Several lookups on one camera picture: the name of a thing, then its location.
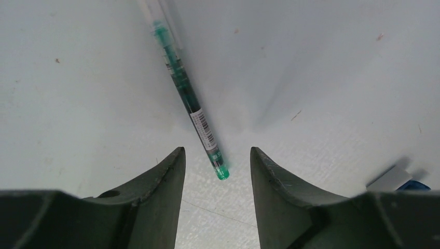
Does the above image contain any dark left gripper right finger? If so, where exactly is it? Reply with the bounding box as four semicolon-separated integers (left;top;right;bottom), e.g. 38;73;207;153
250;147;439;248

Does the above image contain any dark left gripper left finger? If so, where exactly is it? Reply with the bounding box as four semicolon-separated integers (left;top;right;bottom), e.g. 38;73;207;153
1;147;186;248

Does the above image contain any grey pen cap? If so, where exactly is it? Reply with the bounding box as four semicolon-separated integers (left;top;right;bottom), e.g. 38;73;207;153
366;165;413;191

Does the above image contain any dark blue pen cap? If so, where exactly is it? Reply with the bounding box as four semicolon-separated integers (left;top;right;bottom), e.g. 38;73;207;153
397;180;431;191

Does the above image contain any dark green marker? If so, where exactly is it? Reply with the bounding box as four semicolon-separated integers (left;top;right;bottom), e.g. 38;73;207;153
138;1;229;180

